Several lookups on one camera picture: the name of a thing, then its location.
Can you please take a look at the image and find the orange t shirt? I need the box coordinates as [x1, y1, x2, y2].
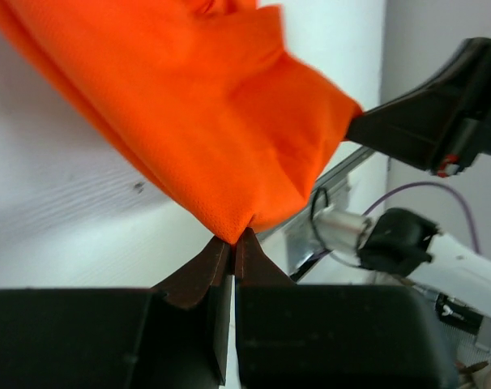
[0, 1, 362, 243]

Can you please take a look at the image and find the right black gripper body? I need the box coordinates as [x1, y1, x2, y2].
[431, 37, 491, 176]

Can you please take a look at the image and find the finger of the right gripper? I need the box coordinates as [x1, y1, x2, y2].
[346, 72, 464, 170]

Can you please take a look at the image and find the black looped wire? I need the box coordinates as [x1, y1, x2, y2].
[308, 186, 335, 252]

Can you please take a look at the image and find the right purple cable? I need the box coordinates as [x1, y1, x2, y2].
[361, 182, 481, 256]

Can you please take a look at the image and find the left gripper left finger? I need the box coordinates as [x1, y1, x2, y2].
[0, 238, 232, 388]

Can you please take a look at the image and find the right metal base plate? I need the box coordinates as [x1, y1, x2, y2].
[265, 194, 376, 280]

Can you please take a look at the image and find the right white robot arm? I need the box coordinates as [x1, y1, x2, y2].
[347, 37, 491, 346]

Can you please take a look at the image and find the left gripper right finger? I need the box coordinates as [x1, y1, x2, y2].
[235, 229, 459, 388]

